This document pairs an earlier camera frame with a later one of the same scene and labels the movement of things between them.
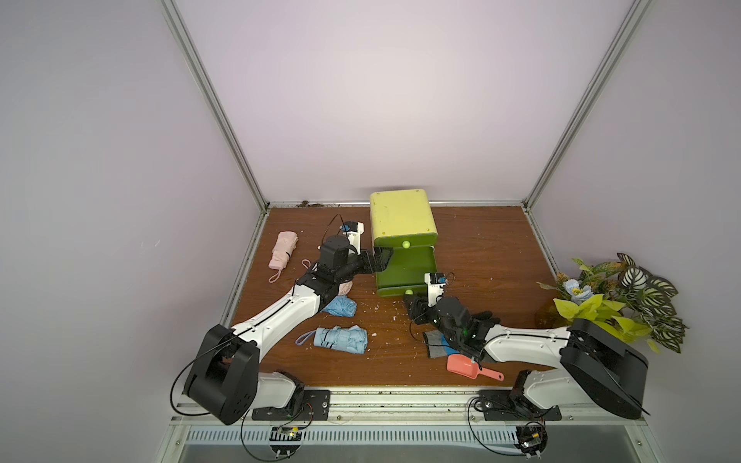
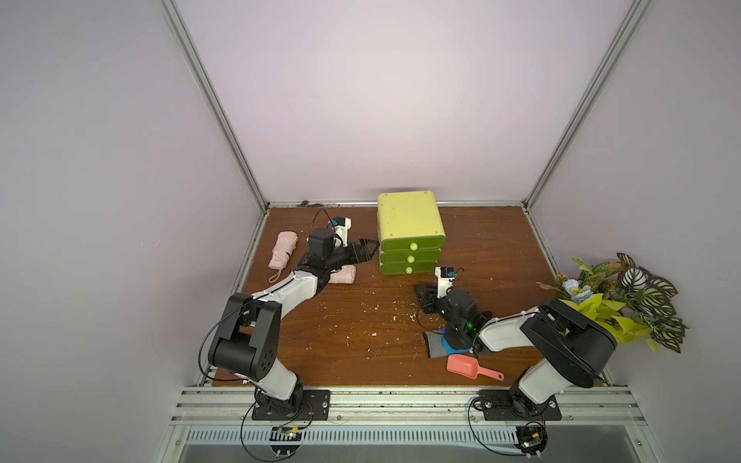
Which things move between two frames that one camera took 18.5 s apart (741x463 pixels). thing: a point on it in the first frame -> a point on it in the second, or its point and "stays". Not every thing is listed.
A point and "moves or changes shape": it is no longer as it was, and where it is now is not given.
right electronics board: [532, 439] stays
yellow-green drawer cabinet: [403, 221] moves or changes shape
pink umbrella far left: [285, 243] stays
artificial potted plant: [624, 299] stays
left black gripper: [377, 265] -> [362, 256]
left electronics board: [286, 433] stays
